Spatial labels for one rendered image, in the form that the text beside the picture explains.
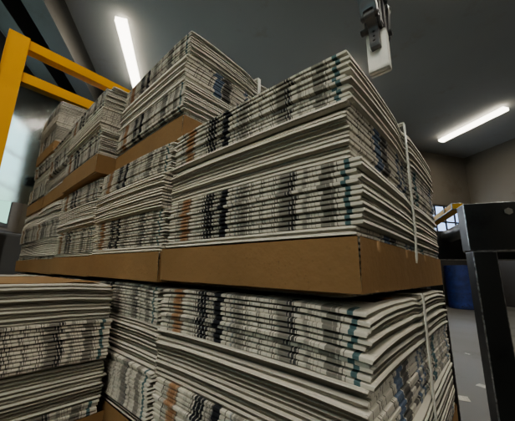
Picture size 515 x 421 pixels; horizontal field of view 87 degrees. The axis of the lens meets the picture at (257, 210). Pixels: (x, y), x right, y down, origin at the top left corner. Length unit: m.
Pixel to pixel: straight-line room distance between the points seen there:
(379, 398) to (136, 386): 0.33
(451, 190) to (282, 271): 7.53
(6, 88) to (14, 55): 0.20
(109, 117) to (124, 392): 0.58
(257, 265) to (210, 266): 0.07
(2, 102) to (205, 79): 1.49
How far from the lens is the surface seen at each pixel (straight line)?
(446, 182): 7.68
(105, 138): 0.75
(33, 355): 0.50
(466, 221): 0.87
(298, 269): 0.24
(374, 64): 0.51
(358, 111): 0.29
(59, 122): 1.38
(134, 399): 0.49
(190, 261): 0.36
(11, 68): 2.04
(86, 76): 2.17
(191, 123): 0.51
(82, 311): 0.51
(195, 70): 0.57
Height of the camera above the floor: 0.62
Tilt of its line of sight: 13 degrees up
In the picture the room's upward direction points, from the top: 1 degrees clockwise
